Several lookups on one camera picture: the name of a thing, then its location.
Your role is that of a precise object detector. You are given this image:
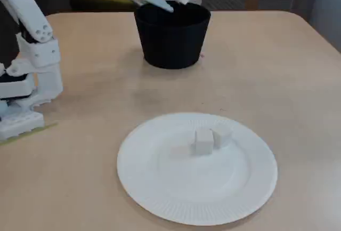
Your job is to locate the white paper plate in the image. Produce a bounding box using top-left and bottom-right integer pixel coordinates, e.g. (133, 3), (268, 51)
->
(117, 112), (279, 226)

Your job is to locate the green base board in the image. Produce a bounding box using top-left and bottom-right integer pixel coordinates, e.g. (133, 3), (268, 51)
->
(0, 122), (58, 146)

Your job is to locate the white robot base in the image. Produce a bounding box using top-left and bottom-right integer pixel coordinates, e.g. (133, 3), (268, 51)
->
(0, 100), (45, 140)

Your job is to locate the white cube block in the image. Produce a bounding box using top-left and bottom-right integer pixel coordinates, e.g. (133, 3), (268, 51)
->
(210, 124), (232, 149)
(190, 128), (215, 155)

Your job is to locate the black pot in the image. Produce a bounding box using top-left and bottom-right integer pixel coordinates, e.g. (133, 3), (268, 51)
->
(133, 1), (212, 70)

